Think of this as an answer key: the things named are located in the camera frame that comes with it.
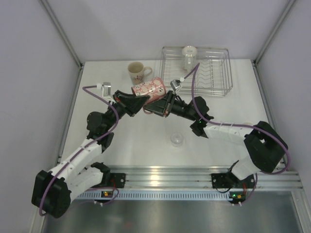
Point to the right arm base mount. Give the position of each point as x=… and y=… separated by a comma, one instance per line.
x=223, y=180

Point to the white floral mug orange inside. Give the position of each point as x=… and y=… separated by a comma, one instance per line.
x=189, y=54

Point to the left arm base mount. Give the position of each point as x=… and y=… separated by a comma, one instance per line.
x=116, y=180

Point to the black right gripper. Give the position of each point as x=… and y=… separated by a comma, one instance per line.
x=159, y=107

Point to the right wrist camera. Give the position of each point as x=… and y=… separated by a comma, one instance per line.
x=176, y=85

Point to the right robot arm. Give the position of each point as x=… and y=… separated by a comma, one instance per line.
x=265, y=148

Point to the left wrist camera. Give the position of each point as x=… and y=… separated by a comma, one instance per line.
x=106, y=90

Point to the aluminium mounting rail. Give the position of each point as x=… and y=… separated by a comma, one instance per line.
x=198, y=178

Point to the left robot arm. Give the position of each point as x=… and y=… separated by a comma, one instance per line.
x=54, y=190

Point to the perforated cable duct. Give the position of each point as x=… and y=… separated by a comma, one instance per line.
x=154, y=195

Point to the pink ghost pattern mug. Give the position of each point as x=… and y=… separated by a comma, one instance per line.
x=154, y=88

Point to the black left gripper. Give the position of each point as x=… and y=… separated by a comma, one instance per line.
x=129, y=104

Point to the clear plastic cup centre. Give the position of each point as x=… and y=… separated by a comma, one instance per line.
x=177, y=139

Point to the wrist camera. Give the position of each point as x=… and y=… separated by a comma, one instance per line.
x=106, y=90
x=176, y=85

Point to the beige coral pattern mug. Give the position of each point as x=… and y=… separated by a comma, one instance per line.
x=137, y=72

